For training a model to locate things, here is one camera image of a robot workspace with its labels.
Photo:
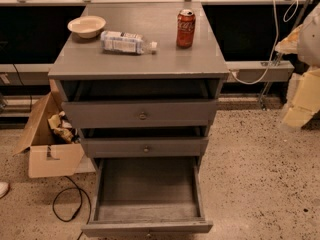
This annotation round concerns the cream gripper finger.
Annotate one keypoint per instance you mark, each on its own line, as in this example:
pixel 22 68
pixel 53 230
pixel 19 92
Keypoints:
pixel 303 98
pixel 289 44

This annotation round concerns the clear blue-label plastic bottle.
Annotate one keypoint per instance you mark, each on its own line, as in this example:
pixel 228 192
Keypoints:
pixel 129 43

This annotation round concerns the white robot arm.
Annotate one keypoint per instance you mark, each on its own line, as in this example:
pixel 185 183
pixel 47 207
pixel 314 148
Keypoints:
pixel 309 41

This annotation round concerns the grey drawer cabinet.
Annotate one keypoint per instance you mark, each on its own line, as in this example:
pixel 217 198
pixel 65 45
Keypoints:
pixel 84 71

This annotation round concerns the grey top drawer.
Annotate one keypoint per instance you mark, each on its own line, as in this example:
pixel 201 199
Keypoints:
pixel 112 114

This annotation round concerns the grey open bottom drawer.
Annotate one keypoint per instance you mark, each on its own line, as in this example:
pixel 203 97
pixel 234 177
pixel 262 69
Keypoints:
pixel 147 196

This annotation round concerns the grey middle drawer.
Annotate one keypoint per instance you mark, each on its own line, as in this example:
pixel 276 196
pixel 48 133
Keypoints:
pixel 144 147

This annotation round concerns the metal stand pole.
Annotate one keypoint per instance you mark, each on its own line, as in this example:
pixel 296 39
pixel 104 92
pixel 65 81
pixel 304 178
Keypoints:
pixel 298 21

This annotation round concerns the red cola can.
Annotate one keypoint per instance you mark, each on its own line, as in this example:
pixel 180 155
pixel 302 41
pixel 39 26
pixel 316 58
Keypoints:
pixel 186 20

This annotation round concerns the white ceramic bowl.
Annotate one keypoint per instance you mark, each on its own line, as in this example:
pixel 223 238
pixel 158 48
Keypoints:
pixel 87 26

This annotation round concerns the crumpled trash in box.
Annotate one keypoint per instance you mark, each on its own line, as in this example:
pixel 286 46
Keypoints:
pixel 61 127

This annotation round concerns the open cardboard box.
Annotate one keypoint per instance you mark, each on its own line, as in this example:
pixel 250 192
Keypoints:
pixel 47 155

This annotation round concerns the white shoe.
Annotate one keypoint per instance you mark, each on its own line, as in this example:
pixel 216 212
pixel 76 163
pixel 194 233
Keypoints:
pixel 4 188

